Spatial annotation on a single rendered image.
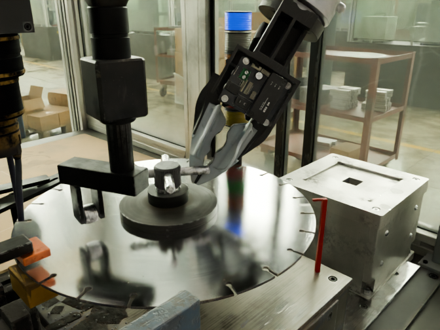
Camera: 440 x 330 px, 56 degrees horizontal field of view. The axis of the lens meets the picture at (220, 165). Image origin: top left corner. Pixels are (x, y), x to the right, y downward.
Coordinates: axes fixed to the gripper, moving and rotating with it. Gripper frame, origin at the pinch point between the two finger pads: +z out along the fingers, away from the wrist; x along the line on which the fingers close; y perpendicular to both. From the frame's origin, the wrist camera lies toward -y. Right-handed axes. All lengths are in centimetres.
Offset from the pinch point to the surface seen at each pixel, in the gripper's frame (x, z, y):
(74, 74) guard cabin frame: -49, 10, -100
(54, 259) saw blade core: -8.4, 11.7, 11.1
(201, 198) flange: 1.6, 2.4, 1.1
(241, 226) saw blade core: 6.2, 1.9, 5.4
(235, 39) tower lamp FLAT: -4.5, -17.8, -21.8
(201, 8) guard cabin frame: -15, -24, -53
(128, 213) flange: -4.8, 7.0, 4.4
